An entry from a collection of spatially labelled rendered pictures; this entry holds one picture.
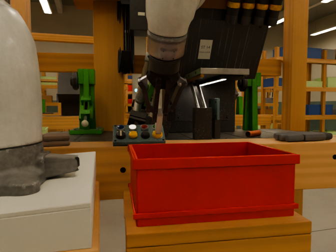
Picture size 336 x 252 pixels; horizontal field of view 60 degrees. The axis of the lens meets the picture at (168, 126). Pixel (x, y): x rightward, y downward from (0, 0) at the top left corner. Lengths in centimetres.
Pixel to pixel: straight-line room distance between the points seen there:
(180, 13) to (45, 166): 39
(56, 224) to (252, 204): 36
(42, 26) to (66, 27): 80
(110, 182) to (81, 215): 49
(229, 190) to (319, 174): 53
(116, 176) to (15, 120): 45
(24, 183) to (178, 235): 26
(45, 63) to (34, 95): 110
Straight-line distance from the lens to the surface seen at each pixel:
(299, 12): 177
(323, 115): 696
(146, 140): 83
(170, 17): 63
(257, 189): 58
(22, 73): 46
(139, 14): 138
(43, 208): 35
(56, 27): 1147
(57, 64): 155
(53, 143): 87
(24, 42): 48
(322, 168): 105
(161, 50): 66
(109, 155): 83
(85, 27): 1145
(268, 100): 981
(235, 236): 56
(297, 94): 171
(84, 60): 153
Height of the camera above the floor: 101
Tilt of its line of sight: 4 degrees down
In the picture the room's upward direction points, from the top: straight up
